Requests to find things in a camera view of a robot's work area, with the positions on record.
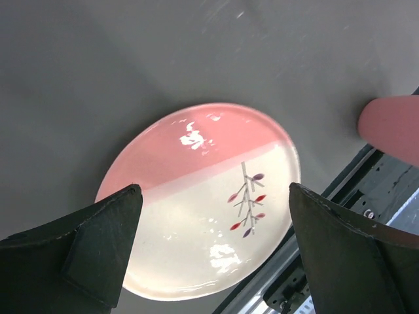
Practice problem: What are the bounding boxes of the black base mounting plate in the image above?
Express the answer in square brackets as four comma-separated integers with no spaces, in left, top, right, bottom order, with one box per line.
[217,145,418,313]

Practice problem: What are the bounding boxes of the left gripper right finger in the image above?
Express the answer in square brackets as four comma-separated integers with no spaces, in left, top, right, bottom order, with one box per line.
[289,183,418,313]

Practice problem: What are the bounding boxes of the pink plastic cup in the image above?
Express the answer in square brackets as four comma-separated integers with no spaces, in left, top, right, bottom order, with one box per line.
[357,95,418,167]

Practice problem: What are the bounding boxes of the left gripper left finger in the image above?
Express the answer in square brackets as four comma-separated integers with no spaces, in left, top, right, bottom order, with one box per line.
[1,184,143,313]

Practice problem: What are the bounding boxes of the pink cream floral plate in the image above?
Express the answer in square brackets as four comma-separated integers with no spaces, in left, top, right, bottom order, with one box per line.
[96,103,301,301]

